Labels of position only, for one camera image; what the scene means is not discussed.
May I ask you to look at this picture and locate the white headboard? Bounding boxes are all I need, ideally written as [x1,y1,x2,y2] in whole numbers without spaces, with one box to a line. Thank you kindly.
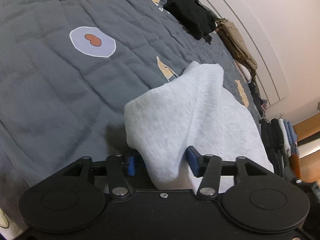
[195,0,293,105]

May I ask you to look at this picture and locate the dark crumpled garments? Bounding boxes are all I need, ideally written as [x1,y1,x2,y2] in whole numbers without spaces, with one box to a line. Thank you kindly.
[249,80,268,110]

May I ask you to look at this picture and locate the stack of dark folded clothes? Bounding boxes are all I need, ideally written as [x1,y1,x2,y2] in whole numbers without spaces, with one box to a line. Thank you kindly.
[259,117,302,183]

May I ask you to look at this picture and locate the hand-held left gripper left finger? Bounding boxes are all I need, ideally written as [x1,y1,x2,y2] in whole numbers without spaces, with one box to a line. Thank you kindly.
[59,150,137,198]

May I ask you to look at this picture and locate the black clothes pile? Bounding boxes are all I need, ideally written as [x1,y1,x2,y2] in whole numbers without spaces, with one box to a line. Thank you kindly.
[162,0,218,44]

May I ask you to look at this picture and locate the grey quilted bedspread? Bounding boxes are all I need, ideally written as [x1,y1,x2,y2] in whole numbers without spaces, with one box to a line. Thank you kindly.
[0,0,265,230]

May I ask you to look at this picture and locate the light grey hoodie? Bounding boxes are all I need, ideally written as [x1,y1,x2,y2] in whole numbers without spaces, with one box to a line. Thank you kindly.
[124,61,275,190]

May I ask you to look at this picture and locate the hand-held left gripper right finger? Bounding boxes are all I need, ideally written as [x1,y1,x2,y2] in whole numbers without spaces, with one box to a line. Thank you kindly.
[187,145,274,199]

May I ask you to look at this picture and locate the white folded garment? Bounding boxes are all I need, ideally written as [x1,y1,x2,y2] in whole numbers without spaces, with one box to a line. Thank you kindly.
[236,61,252,82]

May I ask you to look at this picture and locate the stack of khaki folded clothes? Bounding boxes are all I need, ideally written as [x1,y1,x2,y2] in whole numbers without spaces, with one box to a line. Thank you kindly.
[215,17,258,78]

